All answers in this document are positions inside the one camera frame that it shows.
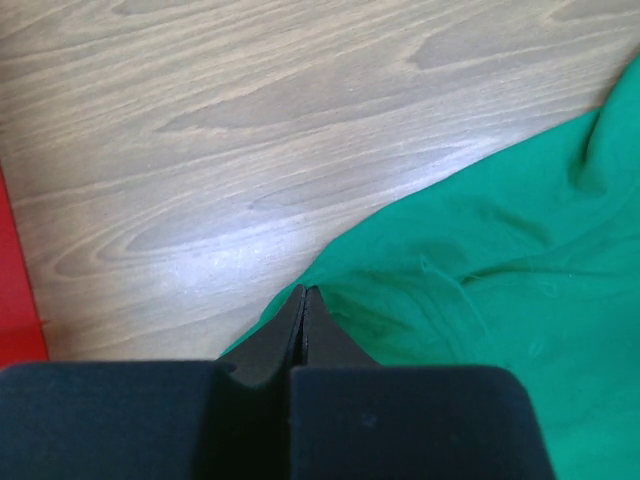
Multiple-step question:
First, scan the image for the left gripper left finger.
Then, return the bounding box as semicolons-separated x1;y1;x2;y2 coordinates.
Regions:
1;287;305;479

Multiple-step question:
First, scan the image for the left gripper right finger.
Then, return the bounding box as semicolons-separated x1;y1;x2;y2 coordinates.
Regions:
290;288;554;479

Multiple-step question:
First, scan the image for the green t shirt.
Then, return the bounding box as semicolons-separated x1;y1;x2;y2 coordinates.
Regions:
219;54;640;480

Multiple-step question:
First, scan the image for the red plastic bin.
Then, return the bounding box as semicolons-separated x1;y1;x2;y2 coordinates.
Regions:
0;176;49;368

